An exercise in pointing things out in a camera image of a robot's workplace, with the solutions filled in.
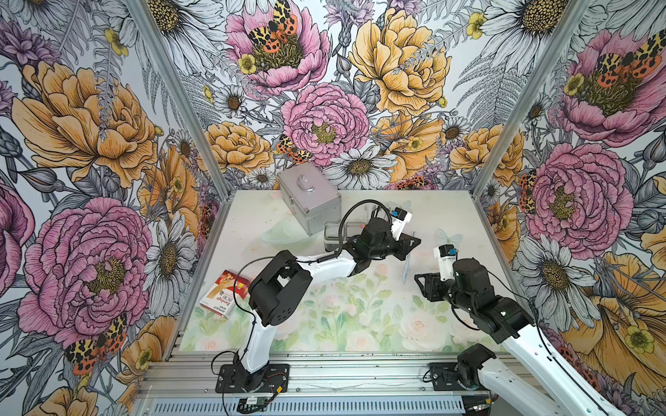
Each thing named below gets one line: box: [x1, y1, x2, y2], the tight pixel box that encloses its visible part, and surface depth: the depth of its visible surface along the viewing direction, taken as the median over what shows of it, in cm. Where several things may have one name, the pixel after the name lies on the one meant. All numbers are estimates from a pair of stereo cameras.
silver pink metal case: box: [276, 162, 343, 237], surface depth 103 cm
